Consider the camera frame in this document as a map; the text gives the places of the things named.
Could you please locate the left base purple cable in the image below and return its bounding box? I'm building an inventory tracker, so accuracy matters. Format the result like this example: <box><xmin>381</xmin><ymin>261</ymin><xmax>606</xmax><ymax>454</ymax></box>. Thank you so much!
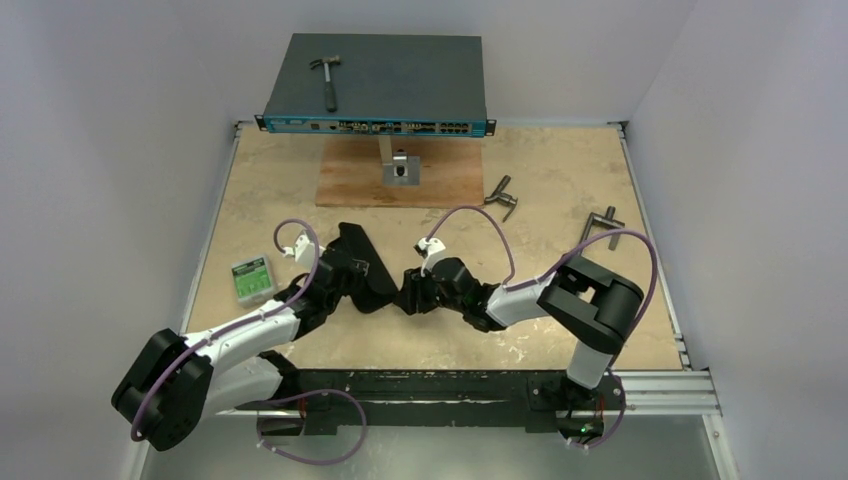
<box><xmin>255</xmin><ymin>387</ymin><xmax>370</xmax><ymax>466</ymax></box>

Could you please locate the black zip tool case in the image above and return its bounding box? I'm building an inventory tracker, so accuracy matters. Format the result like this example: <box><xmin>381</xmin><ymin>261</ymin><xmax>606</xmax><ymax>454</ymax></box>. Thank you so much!
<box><xmin>329</xmin><ymin>222</ymin><xmax>399</xmax><ymax>314</ymax></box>

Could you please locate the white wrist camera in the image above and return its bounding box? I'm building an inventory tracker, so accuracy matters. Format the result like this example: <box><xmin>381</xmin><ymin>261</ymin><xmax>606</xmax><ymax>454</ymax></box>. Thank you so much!
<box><xmin>282</xmin><ymin>230</ymin><xmax>324</xmax><ymax>270</ymax></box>
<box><xmin>414</xmin><ymin>237</ymin><xmax>447</xmax><ymax>275</ymax></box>

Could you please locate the large dark metal handle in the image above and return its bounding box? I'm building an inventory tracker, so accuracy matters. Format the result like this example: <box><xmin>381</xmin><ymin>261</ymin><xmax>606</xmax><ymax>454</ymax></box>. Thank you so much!
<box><xmin>579</xmin><ymin>205</ymin><xmax>626</xmax><ymax>243</ymax></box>

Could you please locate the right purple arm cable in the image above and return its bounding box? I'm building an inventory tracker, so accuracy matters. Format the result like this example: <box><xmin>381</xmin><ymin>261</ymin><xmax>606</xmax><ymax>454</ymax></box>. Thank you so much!
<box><xmin>423</xmin><ymin>205</ymin><xmax>659</xmax><ymax>369</ymax></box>

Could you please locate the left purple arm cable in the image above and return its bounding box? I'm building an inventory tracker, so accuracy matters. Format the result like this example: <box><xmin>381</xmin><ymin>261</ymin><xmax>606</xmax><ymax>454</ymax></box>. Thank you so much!
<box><xmin>129</xmin><ymin>218</ymin><xmax>322</xmax><ymax>443</ymax></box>

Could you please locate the blue rack network switch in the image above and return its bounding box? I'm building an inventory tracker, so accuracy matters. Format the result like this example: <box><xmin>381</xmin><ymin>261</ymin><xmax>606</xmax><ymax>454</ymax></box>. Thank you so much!
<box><xmin>255</xmin><ymin>33</ymin><xmax>497</xmax><ymax>138</ymax></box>

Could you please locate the green clear plastic box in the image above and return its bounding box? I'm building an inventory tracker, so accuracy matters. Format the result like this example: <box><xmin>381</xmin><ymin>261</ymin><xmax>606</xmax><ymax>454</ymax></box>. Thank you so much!
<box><xmin>230</xmin><ymin>255</ymin><xmax>276</xmax><ymax>306</ymax></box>

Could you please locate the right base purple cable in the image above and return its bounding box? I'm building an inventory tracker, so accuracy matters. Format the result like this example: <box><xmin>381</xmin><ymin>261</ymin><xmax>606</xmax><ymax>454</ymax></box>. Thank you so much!
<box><xmin>564</xmin><ymin>370</ymin><xmax>628</xmax><ymax>452</ymax></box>

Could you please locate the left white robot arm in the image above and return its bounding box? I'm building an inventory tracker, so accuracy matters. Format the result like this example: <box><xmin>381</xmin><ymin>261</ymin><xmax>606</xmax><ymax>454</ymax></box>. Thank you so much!
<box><xmin>110</xmin><ymin>249</ymin><xmax>369</xmax><ymax>451</ymax></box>

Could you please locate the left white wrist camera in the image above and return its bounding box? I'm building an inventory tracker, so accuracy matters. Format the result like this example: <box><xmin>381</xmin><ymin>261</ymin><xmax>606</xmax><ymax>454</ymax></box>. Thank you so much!
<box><xmin>282</xmin><ymin>230</ymin><xmax>324</xmax><ymax>270</ymax></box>

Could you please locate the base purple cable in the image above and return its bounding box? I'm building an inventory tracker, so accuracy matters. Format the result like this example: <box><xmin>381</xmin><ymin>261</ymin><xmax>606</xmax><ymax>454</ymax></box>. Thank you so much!
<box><xmin>255</xmin><ymin>387</ymin><xmax>370</xmax><ymax>466</ymax></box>
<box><xmin>564</xmin><ymin>370</ymin><xmax>628</xmax><ymax>452</ymax></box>

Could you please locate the brown wooden board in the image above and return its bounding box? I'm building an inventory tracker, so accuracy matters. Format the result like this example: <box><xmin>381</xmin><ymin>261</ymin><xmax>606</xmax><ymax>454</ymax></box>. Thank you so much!
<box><xmin>315</xmin><ymin>135</ymin><xmax>484</xmax><ymax>208</ymax></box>

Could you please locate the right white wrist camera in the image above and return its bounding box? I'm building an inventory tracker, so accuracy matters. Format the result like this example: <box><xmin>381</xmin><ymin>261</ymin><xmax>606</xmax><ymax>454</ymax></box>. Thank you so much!
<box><xmin>414</xmin><ymin>237</ymin><xmax>447</xmax><ymax>275</ymax></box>

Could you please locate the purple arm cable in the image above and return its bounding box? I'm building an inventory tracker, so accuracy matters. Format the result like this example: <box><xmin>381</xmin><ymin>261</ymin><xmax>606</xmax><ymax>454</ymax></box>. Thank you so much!
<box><xmin>129</xmin><ymin>218</ymin><xmax>322</xmax><ymax>443</ymax></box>
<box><xmin>423</xmin><ymin>205</ymin><xmax>659</xmax><ymax>369</ymax></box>

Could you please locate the grey metal stand bracket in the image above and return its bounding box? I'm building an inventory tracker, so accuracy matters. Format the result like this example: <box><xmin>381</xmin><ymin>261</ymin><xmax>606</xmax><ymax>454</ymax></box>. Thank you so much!
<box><xmin>378</xmin><ymin>135</ymin><xmax>421</xmax><ymax>187</ymax></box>

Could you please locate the steel claw hammer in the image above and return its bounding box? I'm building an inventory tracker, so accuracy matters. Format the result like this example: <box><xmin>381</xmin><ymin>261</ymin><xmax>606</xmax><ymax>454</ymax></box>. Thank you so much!
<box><xmin>309</xmin><ymin>55</ymin><xmax>341</xmax><ymax>113</ymax></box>

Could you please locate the aluminium table frame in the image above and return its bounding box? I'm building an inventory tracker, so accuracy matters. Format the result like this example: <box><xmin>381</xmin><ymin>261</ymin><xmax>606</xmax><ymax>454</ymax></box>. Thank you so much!
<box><xmin>168</xmin><ymin>121</ymin><xmax>719</xmax><ymax>453</ymax></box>

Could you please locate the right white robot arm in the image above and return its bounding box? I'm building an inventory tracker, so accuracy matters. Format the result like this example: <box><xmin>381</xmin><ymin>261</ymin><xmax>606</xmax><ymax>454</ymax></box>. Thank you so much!
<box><xmin>394</xmin><ymin>256</ymin><xmax>645</xmax><ymax>407</ymax></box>

